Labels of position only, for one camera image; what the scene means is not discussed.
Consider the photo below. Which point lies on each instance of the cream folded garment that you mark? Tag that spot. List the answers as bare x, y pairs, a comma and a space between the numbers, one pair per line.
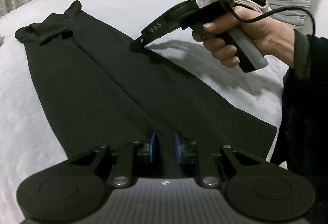
261, 6

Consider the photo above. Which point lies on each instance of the black t-shirt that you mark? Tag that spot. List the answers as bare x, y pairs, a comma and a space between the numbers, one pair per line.
95, 91

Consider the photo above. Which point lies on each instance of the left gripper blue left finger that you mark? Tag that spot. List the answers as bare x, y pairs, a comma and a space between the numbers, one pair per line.
149, 145

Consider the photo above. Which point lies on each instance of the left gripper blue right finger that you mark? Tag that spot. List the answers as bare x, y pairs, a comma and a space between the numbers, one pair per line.
180, 146

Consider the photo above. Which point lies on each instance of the white plush dog toy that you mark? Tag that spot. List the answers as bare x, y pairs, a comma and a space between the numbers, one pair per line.
1, 40

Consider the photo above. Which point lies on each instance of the person right hand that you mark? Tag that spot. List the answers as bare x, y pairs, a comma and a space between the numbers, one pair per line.
270, 36

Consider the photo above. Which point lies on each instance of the person right forearm black sleeve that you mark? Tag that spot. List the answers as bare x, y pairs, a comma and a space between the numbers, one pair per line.
302, 138

